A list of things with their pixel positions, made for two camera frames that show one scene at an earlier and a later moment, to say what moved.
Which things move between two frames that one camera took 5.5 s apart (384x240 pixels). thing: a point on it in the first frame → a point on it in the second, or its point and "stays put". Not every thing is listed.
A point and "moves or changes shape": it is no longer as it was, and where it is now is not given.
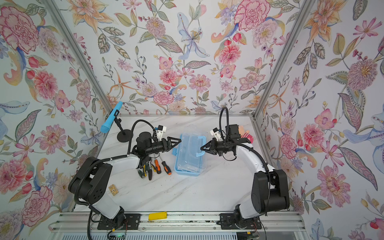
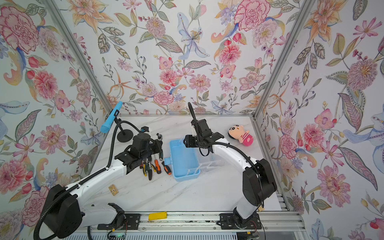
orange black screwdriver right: (168, 171) stays put
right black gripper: (213, 144) → (188, 143)
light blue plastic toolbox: (190, 160) moves or changes shape
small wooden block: (113, 189) stays put
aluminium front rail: (177, 222) stays put
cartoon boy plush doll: (245, 134) stays put
